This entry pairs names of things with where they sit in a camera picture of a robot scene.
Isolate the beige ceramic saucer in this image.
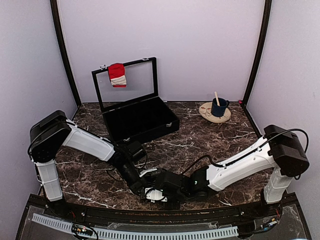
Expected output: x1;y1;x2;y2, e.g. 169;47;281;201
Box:
198;101;232;124

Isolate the black frame post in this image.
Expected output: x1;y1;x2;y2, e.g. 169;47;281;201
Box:
242;0;272;107
50;0;82;108

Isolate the white slotted cable duct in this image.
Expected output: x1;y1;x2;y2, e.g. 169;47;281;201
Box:
31;213;239;240

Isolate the wooden stick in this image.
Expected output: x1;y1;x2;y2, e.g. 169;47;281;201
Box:
214;91;220;107

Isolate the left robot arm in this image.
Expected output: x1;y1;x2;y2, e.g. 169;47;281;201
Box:
27;110;148;218

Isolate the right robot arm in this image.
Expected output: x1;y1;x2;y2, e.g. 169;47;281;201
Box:
145;125;310;217

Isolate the black white striped sock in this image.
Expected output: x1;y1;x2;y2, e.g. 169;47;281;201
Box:
139;176;156;199

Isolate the small green circuit board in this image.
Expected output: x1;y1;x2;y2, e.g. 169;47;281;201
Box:
71;224;94;236

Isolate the dark blue mug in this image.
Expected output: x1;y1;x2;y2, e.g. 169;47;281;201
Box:
211;97;230;117

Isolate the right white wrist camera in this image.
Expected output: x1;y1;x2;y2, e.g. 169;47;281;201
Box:
144;187;168;203

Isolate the black display case box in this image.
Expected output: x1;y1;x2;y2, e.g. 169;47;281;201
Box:
91;57;180;145

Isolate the left black frame post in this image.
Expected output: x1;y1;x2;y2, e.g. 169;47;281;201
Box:
50;0;82;108

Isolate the right black frame post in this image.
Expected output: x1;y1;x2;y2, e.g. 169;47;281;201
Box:
242;0;272;107

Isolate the red and beige sock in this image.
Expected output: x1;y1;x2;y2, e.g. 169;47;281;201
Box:
108;63;127;88

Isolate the black front rail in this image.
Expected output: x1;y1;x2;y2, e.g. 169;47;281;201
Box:
27;193;298;226

